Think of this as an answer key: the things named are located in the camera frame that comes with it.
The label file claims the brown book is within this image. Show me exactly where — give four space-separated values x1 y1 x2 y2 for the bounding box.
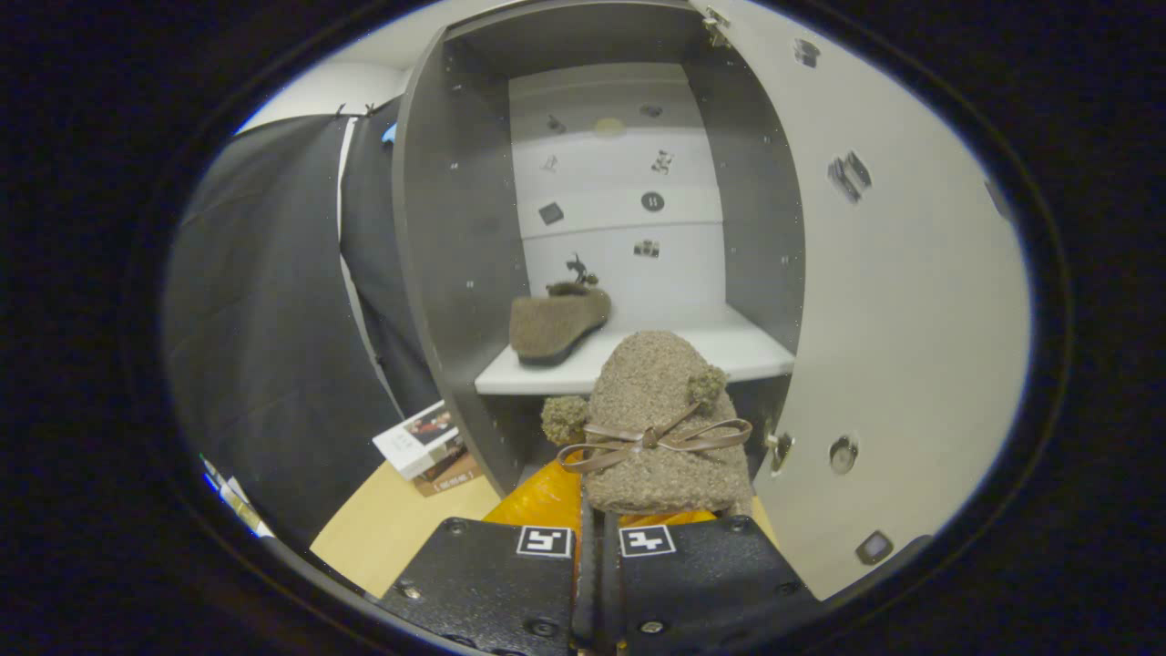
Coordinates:
412 446 484 497

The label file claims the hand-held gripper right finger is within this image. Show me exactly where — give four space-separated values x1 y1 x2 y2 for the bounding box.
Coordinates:
601 508 821 656

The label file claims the white book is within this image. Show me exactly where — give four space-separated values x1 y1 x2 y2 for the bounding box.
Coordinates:
372 401 465 481

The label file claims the black backdrop cloth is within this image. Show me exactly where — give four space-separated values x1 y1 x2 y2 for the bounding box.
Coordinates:
164 96 443 548

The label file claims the beige shoe cabinet door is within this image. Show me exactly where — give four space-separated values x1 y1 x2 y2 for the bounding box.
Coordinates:
688 0 1035 602

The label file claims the cluttered white side table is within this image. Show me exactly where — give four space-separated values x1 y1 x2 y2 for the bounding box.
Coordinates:
199 454 274 538

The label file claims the brown fuzzy shoe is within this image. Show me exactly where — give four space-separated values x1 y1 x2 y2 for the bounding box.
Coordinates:
508 281 613 368
540 330 755 517

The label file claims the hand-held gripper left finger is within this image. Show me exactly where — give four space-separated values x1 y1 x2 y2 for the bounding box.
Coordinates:
376 456 598 656

